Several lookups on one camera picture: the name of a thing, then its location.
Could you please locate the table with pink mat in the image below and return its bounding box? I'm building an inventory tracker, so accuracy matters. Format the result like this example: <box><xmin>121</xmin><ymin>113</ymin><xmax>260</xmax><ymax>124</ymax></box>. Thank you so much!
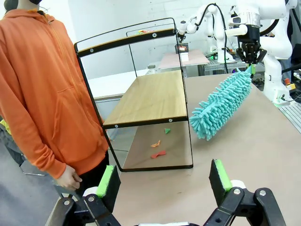
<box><xmin>157</xmin><ymin>48</ymin><xmax>210</xmax><ymax>78</ymax></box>

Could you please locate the person's right forearm orange sleeve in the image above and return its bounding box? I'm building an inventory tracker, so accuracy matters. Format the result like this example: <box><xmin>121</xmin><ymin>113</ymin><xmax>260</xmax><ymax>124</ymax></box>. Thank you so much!
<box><xmin>11</xmin><ymin>113</ymin><xmax>69</xmax><ymax>181</ymax></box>

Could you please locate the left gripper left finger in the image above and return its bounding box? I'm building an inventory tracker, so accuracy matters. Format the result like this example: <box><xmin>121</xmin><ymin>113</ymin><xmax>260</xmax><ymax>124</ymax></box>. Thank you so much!
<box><xmin>46</xmin><ymin>164</ymin><xmax>123</xmax><ymax>226</ymax></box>

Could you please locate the yellow emergency stop box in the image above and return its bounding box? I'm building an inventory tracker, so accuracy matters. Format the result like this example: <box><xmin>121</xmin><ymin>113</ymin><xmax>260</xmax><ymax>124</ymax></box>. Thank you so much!
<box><xmin>283</xmin><ymin>76</ymin><xmax>297</xmax><ymax>91</ymax></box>

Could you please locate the person's right hand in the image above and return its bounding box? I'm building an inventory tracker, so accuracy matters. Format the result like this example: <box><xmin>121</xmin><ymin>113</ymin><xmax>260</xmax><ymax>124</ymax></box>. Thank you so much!
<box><xmin>55</xmin><ymin>164</ymin><xmax>83</xmax><ymax>191</ymax></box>

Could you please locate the person in orange hoodie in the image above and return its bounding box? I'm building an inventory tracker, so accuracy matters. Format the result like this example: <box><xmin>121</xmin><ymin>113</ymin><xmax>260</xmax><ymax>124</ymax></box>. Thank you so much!
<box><xmin>0</xmin><ymin>0</ymin><xmax>110</xmax><ymax>197</ymax></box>

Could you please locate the grey aluminium profile table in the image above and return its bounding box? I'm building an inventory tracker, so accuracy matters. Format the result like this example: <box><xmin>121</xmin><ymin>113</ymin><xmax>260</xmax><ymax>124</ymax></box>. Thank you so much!
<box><xmin>203</xmin><ymin>53</ymin><xmax>246</xmax><ymax>71</ymax></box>

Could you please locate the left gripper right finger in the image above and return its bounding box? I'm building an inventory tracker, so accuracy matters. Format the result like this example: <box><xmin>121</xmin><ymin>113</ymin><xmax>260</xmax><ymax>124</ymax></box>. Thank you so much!
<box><xmin>206</xmin><ymin>159</ymin><xmax>287</xmax><ymax>226</ymax></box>

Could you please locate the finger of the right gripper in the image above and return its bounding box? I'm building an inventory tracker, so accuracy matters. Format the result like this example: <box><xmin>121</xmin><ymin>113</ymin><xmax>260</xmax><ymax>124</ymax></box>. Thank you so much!
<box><xmin>237</xmin><ymin>48</ymin><xmax>250</xmax><ymax>65</ymax></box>
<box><xmin>250</xmin><ymin>48</ymin><xmax>268</xmax><ymax>74</ymax></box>

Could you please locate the teal chenille duster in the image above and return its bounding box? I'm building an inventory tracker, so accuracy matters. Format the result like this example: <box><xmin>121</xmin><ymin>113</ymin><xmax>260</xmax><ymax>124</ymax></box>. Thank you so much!
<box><xmin>189</xmin><ymin>67</ymin><xmax>253</xmax><ymax>141</ymax></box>

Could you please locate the black box orange label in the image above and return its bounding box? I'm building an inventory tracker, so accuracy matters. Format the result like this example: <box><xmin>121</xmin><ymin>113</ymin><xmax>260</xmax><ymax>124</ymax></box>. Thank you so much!
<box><xmin>174</xmin><ymin>43</ymin><xmax>190</xmax><ymax>54</ymax></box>

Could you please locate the red paper scrap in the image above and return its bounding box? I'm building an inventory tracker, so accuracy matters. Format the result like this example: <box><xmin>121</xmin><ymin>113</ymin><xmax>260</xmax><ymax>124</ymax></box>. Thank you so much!
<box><xmin>150</xmin><ymin>150</ymin><xmax>166</xmax><ymax>159</ymax></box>

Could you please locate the black frame wooden shelf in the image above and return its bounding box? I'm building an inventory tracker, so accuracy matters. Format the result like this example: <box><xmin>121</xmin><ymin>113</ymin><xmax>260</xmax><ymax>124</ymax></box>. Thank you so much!
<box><xmin>74</xmin><ymin>17</ymin><xmax>195</xmax><ymax>172</ymax></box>

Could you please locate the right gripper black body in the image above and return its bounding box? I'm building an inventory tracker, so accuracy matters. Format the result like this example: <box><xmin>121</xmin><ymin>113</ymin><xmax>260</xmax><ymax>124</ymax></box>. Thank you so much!
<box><xmin>238</xmin><ymin>25</ymin><xmax>261</xmax><ymax>63</ymax></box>

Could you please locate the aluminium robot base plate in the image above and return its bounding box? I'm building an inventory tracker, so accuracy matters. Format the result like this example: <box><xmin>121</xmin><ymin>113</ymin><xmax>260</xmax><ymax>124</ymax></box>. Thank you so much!
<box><xmin>276</xmin><ymin>102</ymin><xmax>301</xmax><ymax>135</ymax></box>

